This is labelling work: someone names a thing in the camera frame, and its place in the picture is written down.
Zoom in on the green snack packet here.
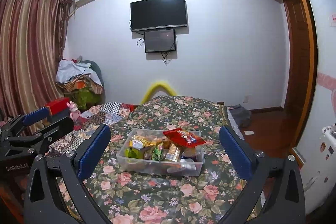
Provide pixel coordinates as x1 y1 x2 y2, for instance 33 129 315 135
151 143 165 162

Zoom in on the red box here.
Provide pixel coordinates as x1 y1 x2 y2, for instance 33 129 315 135
44 97 70 116

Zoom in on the pile of clothes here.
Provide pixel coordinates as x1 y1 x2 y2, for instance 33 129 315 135
55 55 105 95

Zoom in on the wooden door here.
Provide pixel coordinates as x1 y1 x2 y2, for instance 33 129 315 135
282 0 319 146

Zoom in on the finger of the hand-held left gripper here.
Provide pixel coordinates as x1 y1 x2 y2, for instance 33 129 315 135
0 107 50 138
5 116 75 157

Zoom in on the clear plastic container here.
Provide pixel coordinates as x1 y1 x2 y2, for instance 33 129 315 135
116 128 206 176

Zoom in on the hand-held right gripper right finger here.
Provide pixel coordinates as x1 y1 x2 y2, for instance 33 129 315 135
219 125 307 224

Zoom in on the orange label cracker packet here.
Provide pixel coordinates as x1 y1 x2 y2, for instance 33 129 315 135
165 142 182 162

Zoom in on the patchwork quilt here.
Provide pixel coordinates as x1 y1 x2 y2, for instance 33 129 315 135
47 101 137 159

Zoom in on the pink plush toy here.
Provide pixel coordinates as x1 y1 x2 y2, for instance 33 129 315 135
66 101 81 120

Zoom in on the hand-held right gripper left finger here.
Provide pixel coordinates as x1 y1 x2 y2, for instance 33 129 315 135
23 124 112 224

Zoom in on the green plush cloth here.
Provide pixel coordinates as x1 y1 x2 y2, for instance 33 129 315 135
72 87 101 109

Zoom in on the yellow curved object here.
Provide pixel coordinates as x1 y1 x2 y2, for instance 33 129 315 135
140 80 177 105

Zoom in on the white and blue snack packet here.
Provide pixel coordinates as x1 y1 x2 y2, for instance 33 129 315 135
180 157 198 171

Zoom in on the striped curtain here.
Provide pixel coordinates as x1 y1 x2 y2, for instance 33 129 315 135
0 0 71 120

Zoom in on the red snack packet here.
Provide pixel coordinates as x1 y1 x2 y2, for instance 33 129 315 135
162 128 207 147

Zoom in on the small black monitor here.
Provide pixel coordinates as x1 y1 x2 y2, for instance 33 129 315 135
143 28 177 54

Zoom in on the grey bag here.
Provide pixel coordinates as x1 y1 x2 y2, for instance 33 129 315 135
228 104 253 128

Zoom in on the green jelly cup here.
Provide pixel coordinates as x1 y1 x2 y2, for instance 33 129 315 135
125 147 143 160

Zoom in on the black monitor cable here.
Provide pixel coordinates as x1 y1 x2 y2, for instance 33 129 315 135
161 50 172 66

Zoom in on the dark teal chair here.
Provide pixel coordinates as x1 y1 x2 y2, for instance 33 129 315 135
79 59 105 88

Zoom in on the black wall television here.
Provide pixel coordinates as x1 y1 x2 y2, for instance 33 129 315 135
130 0 189 33

